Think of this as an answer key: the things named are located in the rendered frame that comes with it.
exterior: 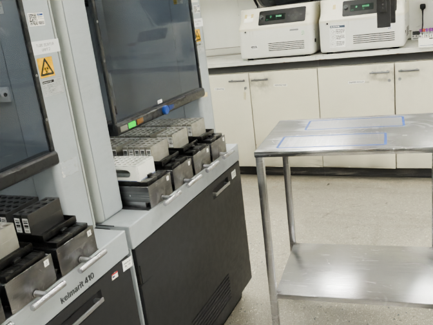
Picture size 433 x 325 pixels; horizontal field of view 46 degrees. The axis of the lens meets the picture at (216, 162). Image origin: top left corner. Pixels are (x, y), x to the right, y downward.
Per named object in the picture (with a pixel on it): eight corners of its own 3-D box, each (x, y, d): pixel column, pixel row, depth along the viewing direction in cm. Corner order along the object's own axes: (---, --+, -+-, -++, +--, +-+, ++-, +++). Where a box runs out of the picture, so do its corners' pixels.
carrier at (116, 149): (131, 154, 181) (129, 138, 179) (136, 154, 180) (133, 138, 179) (113, 164, 171) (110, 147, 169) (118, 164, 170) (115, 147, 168)
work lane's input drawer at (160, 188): (-15, 200, 178) (-21, 177, 175) (14, 187, 190) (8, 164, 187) (164, 210, 148) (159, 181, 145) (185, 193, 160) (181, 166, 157)
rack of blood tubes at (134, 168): (62, 183, 163) (58, 165, 161) (81, 173, 172) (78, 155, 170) (140, 186, 151) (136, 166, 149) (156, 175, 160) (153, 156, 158)
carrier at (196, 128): (201, 131, 202) (199, 117, 200) (206, 131, 201) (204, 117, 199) (188, 140, 192) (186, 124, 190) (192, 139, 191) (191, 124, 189)
